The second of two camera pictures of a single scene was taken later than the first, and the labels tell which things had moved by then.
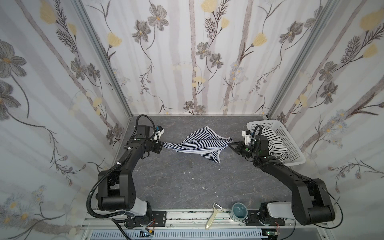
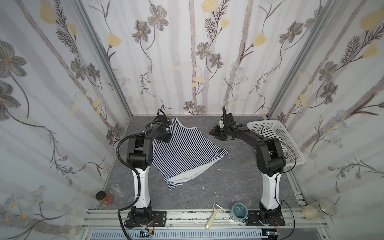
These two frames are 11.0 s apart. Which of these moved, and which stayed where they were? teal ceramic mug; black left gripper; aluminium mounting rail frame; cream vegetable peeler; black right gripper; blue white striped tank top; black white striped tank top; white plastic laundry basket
Moved: blue white striped tank top; black right gripper; black left gripper
Stayed: white plastic laundry basket; cream vegetable peeler; aluminium mounting rail frame; teal ceramic mug; black white striped tank top
